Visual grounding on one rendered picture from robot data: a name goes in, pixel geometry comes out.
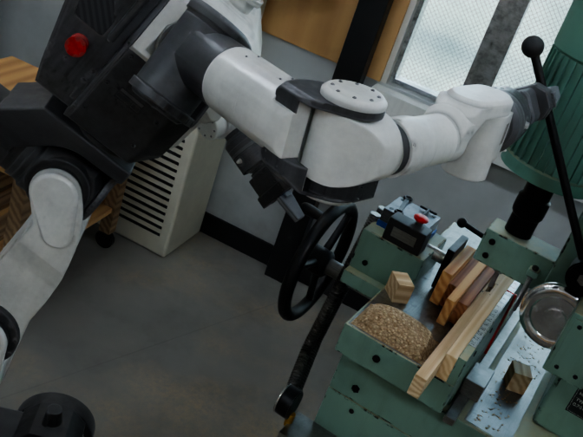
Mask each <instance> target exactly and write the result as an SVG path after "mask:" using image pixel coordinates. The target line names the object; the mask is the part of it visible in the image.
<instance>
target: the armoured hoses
mask: <svg viewBox="0 0 583 437"><path fill-rule="evenodd" d="M384 207H385V206H382V205H380V206H379V207H378V208H377V211H376V212H373V211H371V212H370V215H369V217H368V218H367V219H366V222H365V225H364V227H363V229H364V228H365V227H366V226H368V225H369V224H371V223H372V222H377V220H378V219H380V217H381V215H382V212H383V209H384ZM362 232H363V230H361V232H360V235H358V238H357V240H356V243H355V244H354V245H353V248H352V251H350V253H349V256H348V258H346V261H345V264H344V266H343V268H342V269H341V271H340V273H339V274H338V275H339V276H337V280H336V281H335V283H334V285H333V286H332V288H331V291H330V293H329V296H327V298H326V300H325V303H324V305H323V307H322V308H321V310H320V312H319V313H318V317H316V318H317V319H316V320H315V322H314V324H313V325H312V327H311V330H310V331H309V334H308V336H307V337H306V338H305V343H303V345H304V346H302V349H301V351H300V352H299V354H298V359H297V361H296V362H295V363H296V364H294V367H293V370H292V372H291V376H290V377H289V378H290V379H289V380H288V382H287V385H288V384H290V383H291V384H292V385H293V386H295V387H296V388H298V389H300V390H303V387H304V385H305V381H306V380H307V377H308V375H309V373H310V370H311V367H312V365H313V363H314V360H315V357H316V355H317V352H318V350H319V348H320V346H319V345H321V342H322V340H324V336H325V334H326V333H327V330H328V328H329V327H330V326H331V322H332V320H333V319H334V317H335V315H336V313H337V311H338V309H339V308H340V305H341V303H342V302H343V300H344V297H345V295H346V294H347V292H348V289H349V287H347V286H345V285H346V284H345V283H343V282H341V281H340V278H341V276H342V274H343V272H344V269H345V268H347V267H348V266H349V265H350V261H351V259H352V256H353V254H354V251H355V249H356V247H357V243H358V241H359V239H360V237H361V234H362ZM287 385H286V386H287Z"/></svg>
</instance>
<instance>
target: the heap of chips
mask: <svg viewBox="0 0 583 437"><path fill-rule="evenodd" d="M351 324H353V325H355V326H357V327H358V328H359V329H361V330H363V331H365V332H366V333H368V334H370V335H371V336H374V337H375V338H376V339H378V340H380V341H381V342H384V343H385V344H387V345H389V346H390V347H391V348H393V349H395V350H397V351H399V352H400V353H402V354H404V355H406V356H407V357H408V358H410V359H412V360H414V361H415V362H418V363H419V364H421V365H423V364H424V362H425V361H426V360H427V359H428V357H429V356H430V354H431V353H432V352H433V351H434V349H435V348H436V347H437V345H438V344H439V342H438V341H436V340H434V339H433V335H432V333H431V332H430V331H429V330H428V329H427V328H426V327H425V326H424V325H423V324H422V323H420V322H419V321H417V320H416V319H415V318H414V317H412V316H410V315H408V314H406V313H405V312H403V311H401V310H399V309H397V308H395V307H392V306H389V305H386V304H382V303H376V304H372V303H371V304H370V305H369V306H368V307H367V308H366V309H365V310H364V311H363V312H362V313H361V314H360V315H358V316H357V317H356V318H355V319H354V320H353V321H352V322H351Z"/></svg>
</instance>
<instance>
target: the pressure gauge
mask: <svg viewBox="0 0 583 437"><path fill-rule="evenodd" d="M303 394H304V393H303V391H302V390H300V389H298V388H296V387H295V386H293V385H292V384H291V383H290V384H288V385H287V386H286V387H285V388H284V389H283V390H282V392H281V393H280V395H279V396H278V399H277V400H276V402H275V404H274V407H273V412H274V413H276V414H278V415H280V416H281V417H283V418H285V421H284V426H285V425H286V424H292V423H293V421H294V418H295V416H296V414H295V413H294V412H295V411H296V409H297V408H298V405H299V403H300V402H301V400H302V398H303Z"/></svg>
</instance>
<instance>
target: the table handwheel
mask: <svg viewBox="0 0 583 437"><path fill-rule="evenodd" d="M344 213H345V215H344V216H343V218H342V220H341V221H340V223H339V224H338V226H337V228H336V230H335V231H334V232H333V233H332V234H331V236H330V238H329V239H328V241H327V242H326V243H325V245H324V247H323V246H322V245H319V244H318V241H319V240H320V239H321V237H323V235H324V234H325V232H326V231H327V230H328V228H329V227H330V226H331V225H332V224H333V223H334V222H335V220H337V219H338V218H339V217H340V216H341V215H343V214H344ZM357 219H358V211H357V206H356V204H355V203H350V204H348V205H332V206H330V207H329V208H328V209H327V210H326V211H325V212H324V213H323V214H322V215H321V216H320V217H319V218H318V220H317V221H316V222H315V224H314V225H313V226H312V228H311V229H310V230H309V231H308V233H307V234H306V236H305V238H304V239H303V241H302V242H301V244H300V246H299V247H298V249H297V251H296V253H295V254H294V256H293V258H292V260H291V262H290V264H289V267H288V269H287V271H286V273H285V276H284V279H283V282H282V284H281V287H280V291H279V294H278V313H279V314H280V316H281V317H282V318H283V319H284V320H286V321H294V320H296V319H299V318H300V317H301V316H303V315H304V314H305V313H306V312H307V311H308V310H309V309H310V308H311V307H312V306H313V305H314V304H315V303H316V302H317V300H318V299H319V298H320V297H321V296H322V295H323V293H324V292H325V290H326V289H327V287H328V286H329V284H330V283H331V281H332V279H333V278H334V279H335V280H337V276H339V275H338V274H339V273H340V271H341V269H342V268H343V266H344V265H343V264H342V262H343V261H344V258H345V256H346V254H347V251H348V250H349V248H350V244H351V241H352V239H353V237H354V234H355V230H356V228H357ZM341 233H342V234H341ZM340 235H341V236H340ZM339 236H340V239H339V241H338V243H337V247H336V249H335V251H334V252H332V251H331V249H332V247H333V246H334V244H335V243H336V242H337V240H338V238H339ZM302 270H308V271H310V272H311V281H310V284H309V288H308V291H307V294H306V296H305V297H304V298H303V299H302V300H301V301H300V302H299V303H297V304H296V305H295V306H293V307H292V296H293V292H294V290H295V287H296V284H297V282H298V279H299V276H300V274H301V272H302Z"/></svg>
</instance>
